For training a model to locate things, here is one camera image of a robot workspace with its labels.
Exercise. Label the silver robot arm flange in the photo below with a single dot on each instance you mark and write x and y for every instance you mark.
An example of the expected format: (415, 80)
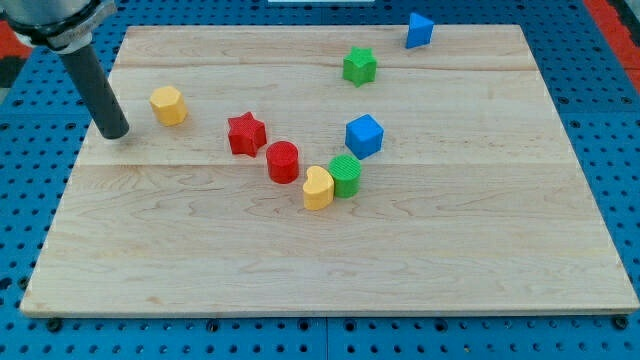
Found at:
(63, 26)

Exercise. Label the blue triangle block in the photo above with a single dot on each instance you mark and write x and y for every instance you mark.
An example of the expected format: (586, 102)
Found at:
(420, 31)

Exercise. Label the yellow heart block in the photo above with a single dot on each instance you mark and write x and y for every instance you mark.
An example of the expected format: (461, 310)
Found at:
(318, 189)

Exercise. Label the green cylinder block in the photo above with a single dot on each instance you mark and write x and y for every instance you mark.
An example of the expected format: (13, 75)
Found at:
(346, 172)

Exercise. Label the red cylinder block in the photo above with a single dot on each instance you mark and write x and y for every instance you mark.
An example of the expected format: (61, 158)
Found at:
(282, 162)

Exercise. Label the light wooden board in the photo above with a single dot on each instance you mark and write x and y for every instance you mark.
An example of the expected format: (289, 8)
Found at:
(474, 206)

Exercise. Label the blue cube block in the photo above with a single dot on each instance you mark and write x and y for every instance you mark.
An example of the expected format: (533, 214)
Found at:
(364, 136)

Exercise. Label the red star block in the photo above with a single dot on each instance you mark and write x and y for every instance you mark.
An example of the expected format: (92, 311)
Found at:
(246, 134)

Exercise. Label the green star block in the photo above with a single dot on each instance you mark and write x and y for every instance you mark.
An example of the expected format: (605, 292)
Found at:
(359, 66)

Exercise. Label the yellow hexagon block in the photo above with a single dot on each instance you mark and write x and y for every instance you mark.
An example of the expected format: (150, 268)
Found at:
(168, 105)

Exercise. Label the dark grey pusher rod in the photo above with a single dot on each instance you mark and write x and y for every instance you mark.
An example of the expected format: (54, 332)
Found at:
(90, 80)

